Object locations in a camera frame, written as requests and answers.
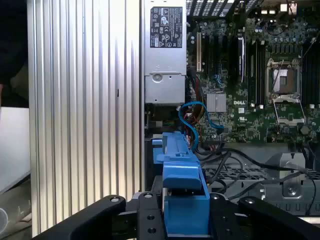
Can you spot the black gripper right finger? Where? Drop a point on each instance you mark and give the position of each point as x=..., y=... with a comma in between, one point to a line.
x=262, y=220

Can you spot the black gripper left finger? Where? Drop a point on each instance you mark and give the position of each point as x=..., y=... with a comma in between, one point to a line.
x=147, y=217

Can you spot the hard disk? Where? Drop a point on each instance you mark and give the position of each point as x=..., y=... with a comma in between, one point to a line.
x=182, y=172

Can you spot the black RAM slot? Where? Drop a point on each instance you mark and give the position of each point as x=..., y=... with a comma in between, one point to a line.
x=307, y=75
x=252, y=75
x=261, y=75
x=315, y=75

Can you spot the white expansion slot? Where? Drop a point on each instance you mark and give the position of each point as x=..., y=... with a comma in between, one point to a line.
x=199, y=52

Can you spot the open black PC case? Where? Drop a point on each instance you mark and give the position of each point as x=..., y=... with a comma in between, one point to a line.
x=250, y=180

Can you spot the green motherboard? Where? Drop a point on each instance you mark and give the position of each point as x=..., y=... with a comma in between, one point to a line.
x=250, y=120

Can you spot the metal socket cover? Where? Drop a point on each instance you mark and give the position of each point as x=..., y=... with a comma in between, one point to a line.
x=287, y=99

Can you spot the silver finned heat sink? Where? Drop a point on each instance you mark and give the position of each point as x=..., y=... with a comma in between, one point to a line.
x=216, y=102

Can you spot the silver power supply unit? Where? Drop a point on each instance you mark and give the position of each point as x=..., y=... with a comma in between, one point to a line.
x=165, y=82

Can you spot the CPU socket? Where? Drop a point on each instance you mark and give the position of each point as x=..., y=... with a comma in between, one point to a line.
x=290, y=85

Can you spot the white board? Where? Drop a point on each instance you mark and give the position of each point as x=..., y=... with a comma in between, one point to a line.
x=13, y=145

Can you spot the person in dark clothing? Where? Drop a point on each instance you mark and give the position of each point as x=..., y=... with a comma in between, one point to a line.
x=12, y=50

